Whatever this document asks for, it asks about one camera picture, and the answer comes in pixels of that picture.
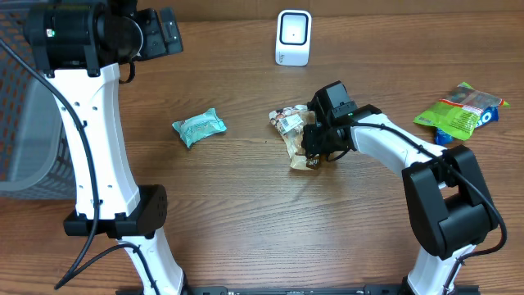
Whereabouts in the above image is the teal wrapper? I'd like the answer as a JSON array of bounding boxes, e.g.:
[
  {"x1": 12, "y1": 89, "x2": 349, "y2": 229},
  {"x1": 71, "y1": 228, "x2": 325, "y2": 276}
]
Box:
[{"x1": 172, "y1": 108, "x2": 227, "y2": 148}]

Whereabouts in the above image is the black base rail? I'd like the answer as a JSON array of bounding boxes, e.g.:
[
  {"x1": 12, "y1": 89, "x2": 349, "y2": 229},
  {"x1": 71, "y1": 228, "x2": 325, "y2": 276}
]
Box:
[{"x1": 116, "y1": 285, "x2": 482, "y2": 295}]

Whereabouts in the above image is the green snack bag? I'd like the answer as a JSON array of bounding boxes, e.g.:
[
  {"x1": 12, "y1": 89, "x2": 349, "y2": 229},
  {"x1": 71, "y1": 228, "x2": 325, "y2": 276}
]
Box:
[{"x1": 413, "y1": 82, "x2": 510, "y2": 141}]

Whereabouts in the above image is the grey plastic mesh basket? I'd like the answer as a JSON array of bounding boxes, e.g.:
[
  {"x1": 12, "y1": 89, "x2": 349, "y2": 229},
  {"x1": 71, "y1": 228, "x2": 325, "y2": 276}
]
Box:
[{"x1": 0, "y1": 11, "x2": 79, "y2": 201}]

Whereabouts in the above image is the beige snack bag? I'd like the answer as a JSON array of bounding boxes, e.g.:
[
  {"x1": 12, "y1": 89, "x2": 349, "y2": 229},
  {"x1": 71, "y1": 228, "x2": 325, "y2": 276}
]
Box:
[{"x1": 269, "y1": 105, "x2": 320, "y2": 170}]

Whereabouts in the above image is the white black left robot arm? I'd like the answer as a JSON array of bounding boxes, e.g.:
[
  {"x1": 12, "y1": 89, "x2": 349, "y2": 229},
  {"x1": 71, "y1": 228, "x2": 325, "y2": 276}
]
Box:
[{"x1": 24, "y1": 1, "x2": 186, "y2": 294}]

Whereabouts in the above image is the blue Oreo cookie pack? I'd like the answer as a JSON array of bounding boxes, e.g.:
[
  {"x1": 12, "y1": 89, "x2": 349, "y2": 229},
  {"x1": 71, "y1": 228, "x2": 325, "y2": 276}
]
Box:
[{"x1": 434, "y1": 105, "x2": 500, "y2": 147}]

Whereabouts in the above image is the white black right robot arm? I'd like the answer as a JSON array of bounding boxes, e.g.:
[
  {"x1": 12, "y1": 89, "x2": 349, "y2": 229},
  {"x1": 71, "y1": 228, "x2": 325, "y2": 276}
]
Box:
[{"x1": 302, "y1": 81, "x2": 508, "y2": 294}]

